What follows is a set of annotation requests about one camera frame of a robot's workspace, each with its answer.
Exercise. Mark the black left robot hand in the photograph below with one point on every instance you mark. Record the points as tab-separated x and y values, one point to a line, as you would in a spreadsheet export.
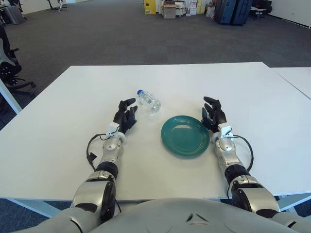
121	116

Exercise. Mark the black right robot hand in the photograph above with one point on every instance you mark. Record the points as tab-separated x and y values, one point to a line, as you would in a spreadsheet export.
218	116

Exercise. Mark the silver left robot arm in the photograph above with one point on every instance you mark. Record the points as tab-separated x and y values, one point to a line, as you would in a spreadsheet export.
109	145

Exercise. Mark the clear bottle with blue cap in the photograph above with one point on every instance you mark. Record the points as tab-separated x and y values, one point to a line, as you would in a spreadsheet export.
148	102

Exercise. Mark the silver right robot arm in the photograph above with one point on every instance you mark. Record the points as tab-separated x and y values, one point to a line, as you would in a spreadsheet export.
228	148

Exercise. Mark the yellow cabinet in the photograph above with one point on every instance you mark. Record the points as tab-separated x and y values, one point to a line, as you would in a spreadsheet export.
150	7

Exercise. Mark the green round plate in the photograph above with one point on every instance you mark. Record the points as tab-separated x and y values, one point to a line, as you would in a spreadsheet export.
184	138

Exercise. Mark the grey robot torso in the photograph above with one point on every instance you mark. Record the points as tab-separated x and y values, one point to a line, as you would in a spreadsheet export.
170	216

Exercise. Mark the dark distant office chair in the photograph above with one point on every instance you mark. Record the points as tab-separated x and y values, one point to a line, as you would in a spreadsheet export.
263	7

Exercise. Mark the black office chair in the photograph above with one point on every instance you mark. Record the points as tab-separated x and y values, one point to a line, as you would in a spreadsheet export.
9	70

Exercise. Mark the white plastic bag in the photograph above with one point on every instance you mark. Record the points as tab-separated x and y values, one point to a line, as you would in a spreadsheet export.
210	12

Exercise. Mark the grey storage bin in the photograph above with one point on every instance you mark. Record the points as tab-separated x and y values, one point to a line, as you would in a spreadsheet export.
12	14

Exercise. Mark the white neighbouring desk edge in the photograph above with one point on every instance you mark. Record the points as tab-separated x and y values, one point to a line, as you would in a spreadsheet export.
9	98

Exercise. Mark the blue suitcase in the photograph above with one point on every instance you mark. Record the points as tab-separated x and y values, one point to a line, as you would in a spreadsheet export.
243	12

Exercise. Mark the stack of white boxes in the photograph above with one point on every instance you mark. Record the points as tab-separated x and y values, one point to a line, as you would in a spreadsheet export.
193	7

